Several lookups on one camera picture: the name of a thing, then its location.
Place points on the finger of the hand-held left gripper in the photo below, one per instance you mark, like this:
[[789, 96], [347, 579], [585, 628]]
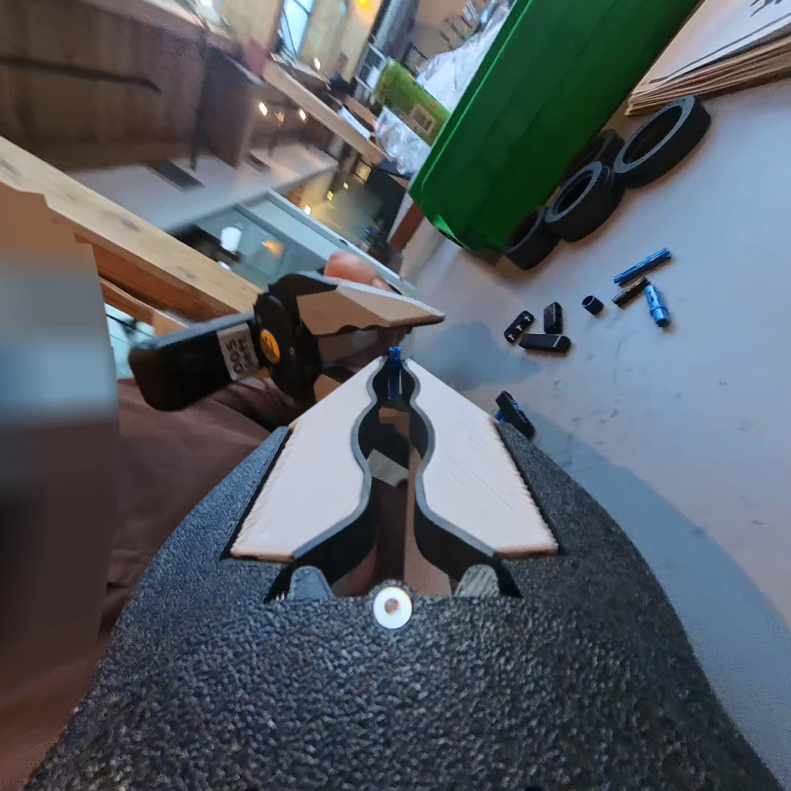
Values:
[[364, 349], [383, 309]]

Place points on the long black toy beam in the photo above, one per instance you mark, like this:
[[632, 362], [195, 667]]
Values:
[[544, 343], [516, 414]]

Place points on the black toy bushing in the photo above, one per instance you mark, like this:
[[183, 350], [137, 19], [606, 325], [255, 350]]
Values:
[[587, 307]]

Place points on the open instruction booklet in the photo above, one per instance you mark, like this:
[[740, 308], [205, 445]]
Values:
[[710, 62]]

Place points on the wooden table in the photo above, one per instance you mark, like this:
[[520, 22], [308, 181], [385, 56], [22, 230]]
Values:
[[123, 228]]

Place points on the green plastic bin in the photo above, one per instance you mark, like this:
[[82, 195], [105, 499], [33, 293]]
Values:
[[525, 123]]

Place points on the person's brown sweater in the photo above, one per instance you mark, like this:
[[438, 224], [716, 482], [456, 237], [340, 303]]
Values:
[[185, 463]]

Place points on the black toy connector pin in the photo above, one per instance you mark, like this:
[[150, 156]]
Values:
[[630, 293]]

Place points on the green cardboard box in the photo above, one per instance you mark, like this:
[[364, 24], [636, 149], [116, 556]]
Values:
[[408, 99]]

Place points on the black rubber toy tire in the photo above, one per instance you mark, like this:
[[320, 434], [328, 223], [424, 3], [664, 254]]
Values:
[[695, 148], [596, 151]]

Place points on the short black toy beam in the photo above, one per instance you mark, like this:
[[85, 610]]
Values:
[[519, 327], [553, 321]]

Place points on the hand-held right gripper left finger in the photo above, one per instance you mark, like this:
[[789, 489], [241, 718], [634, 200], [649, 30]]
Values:
[[290, 494]]

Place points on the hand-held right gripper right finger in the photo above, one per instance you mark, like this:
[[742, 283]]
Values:
[[488, 488]]

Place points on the person's left hand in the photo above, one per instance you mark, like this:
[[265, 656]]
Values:
[[352, 267]]

